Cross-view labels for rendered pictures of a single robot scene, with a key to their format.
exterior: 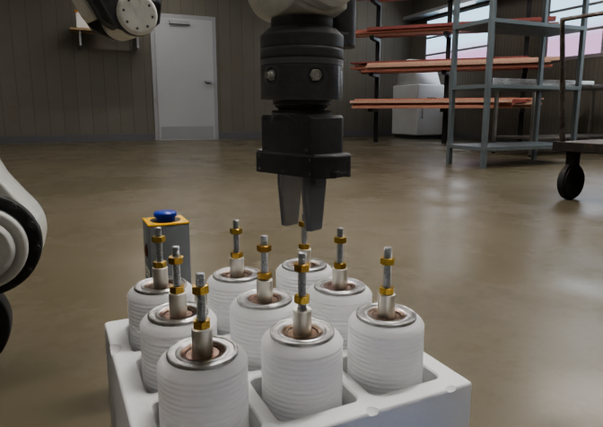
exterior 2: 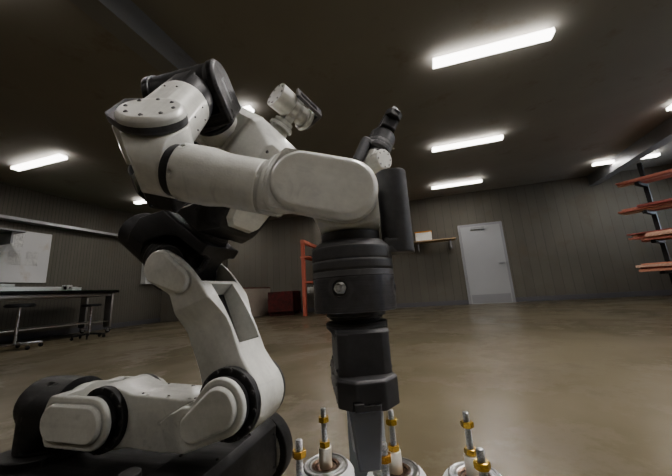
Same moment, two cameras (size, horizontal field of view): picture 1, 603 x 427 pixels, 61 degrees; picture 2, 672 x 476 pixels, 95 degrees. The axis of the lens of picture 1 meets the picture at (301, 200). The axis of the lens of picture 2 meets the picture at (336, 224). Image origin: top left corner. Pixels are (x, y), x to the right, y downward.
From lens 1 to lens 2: 35 cm
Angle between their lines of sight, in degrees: 45
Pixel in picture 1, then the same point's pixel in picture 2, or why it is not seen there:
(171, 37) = (472, 237)
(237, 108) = (528, 278)
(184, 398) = not seen: outside the picture
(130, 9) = not seen: hidden behind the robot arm
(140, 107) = (456, 283)
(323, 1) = (334, 217)
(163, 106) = (472, 281)
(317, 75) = (338, 289)
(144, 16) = not seen: hidden behind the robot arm
